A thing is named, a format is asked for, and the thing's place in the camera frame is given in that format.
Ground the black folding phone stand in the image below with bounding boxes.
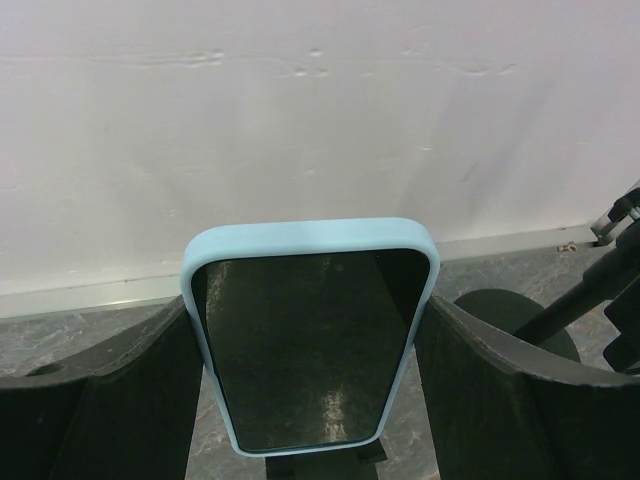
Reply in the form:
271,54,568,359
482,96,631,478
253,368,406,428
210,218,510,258
265,440,387,480

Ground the aluminium frame post right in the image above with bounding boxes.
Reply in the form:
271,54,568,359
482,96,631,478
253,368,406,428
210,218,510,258
590,212,625,246

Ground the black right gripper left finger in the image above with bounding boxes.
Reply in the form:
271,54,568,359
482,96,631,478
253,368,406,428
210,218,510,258
1,298,203,479

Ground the black round-base phone holder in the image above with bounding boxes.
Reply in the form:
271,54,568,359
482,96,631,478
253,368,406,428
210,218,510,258
455,185,639,376

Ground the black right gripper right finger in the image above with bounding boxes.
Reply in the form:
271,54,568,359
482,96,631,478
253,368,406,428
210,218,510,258
415,297,639,479

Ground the phone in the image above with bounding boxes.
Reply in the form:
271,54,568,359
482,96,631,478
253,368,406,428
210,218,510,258
180,217,440,457

